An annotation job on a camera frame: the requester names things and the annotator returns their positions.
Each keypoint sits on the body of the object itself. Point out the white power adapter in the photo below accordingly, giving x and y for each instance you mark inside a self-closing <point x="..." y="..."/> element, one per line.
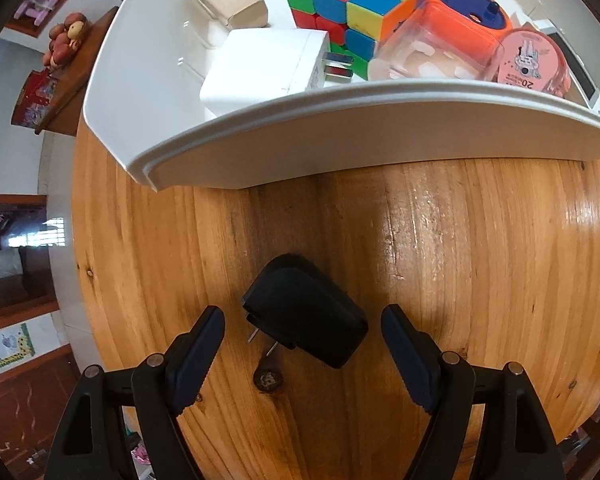
<point x="255" y="65"/>

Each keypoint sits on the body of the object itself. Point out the pink dumbbells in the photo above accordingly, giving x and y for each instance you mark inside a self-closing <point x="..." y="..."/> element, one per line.
<point x="36" y="10"/>

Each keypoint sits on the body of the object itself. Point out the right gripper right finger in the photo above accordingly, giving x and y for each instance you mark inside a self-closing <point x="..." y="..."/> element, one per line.
<point x="415" y="354"/>

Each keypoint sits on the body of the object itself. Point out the wooden round table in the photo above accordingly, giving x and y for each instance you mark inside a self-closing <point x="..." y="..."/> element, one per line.
<point x="498" y="259"/>

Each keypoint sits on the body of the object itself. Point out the orange round tape measure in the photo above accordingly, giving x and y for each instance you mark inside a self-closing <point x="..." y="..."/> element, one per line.
<point x="467" y="15"/>

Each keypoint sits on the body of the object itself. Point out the clear plastic small box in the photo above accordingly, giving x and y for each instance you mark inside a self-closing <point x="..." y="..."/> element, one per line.
<point x="436" y="42"/>

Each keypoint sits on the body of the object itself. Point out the beige small box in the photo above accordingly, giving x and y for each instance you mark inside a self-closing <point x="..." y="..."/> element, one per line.
<point x="238" y="14"/>

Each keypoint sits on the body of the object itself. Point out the wooden side cabinet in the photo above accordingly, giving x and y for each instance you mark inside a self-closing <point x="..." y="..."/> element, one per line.
<point x="63" y="114"/>

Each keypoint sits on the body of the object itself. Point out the black power adapter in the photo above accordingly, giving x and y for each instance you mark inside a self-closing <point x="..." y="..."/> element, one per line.
<point x="296" y="304"/>

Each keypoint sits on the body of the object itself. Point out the white children's digital camera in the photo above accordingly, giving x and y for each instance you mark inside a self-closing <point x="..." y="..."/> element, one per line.
<point x="583" y="90"/>

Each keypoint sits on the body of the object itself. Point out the white plastic storage bin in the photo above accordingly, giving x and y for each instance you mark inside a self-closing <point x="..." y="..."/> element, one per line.
<point x="142" y="103"/>

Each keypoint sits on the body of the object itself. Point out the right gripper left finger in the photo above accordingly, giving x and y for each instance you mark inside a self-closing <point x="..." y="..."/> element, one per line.
<point x="190" y="357"/>

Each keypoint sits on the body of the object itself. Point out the multicolour Rubik's cube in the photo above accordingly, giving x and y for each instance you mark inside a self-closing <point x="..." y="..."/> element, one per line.
<point x="355" y="27"/>

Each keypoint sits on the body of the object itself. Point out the pink correction tape dispenser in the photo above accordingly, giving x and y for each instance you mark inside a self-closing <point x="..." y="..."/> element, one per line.
<point x="529" y="59"/>

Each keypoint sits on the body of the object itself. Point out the fruit bowl with apples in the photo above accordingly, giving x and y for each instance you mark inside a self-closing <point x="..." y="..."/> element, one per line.
<point x="66" y="38"/>

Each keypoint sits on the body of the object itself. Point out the red round tin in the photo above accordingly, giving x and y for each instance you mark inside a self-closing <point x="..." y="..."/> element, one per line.
<point x="34" y="99"/>

